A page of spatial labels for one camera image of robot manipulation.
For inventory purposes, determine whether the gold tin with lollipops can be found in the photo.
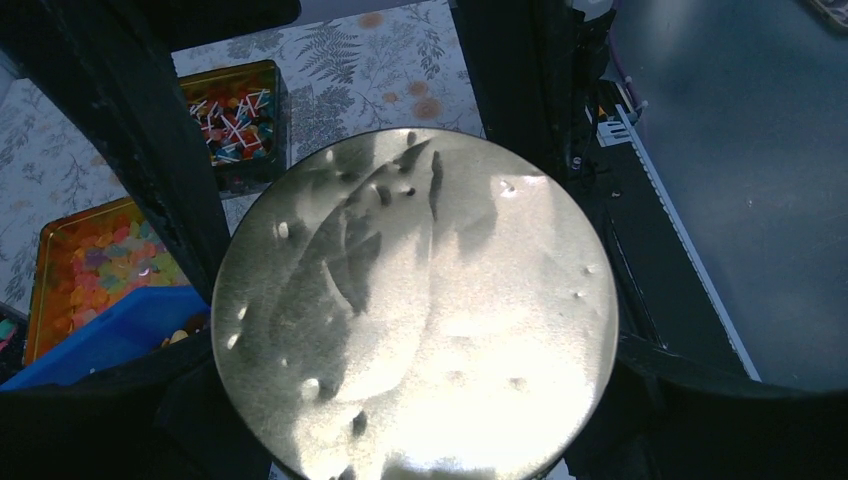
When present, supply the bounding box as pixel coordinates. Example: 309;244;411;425
179;60;291;199

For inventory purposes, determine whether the floral patterned table mat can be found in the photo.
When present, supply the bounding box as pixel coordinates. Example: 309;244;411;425
1;1;483;313

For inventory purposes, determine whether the gold round jar lid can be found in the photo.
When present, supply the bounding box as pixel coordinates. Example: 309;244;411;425
211;128;619;479

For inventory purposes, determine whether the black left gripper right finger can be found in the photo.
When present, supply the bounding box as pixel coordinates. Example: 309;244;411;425
564;334;847;479

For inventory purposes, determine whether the dark tin with pastel candies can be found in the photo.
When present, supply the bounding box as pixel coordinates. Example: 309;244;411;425
0;303;29;383

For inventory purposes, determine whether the gold tin with gummy candies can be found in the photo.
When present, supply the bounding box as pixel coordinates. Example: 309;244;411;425
24;197;189;365

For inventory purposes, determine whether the grey cable duct rail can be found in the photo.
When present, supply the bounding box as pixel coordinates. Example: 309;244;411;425
615;103;762;382

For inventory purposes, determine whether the blue plastic bin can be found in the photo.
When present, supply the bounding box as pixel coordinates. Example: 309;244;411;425
1;286;210;391

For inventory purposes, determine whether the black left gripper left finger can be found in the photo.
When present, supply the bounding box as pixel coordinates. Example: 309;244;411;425
1;332;272;479

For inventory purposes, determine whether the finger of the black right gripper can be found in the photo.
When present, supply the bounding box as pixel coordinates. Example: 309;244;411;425
1;1;301;299
451;1;616;186

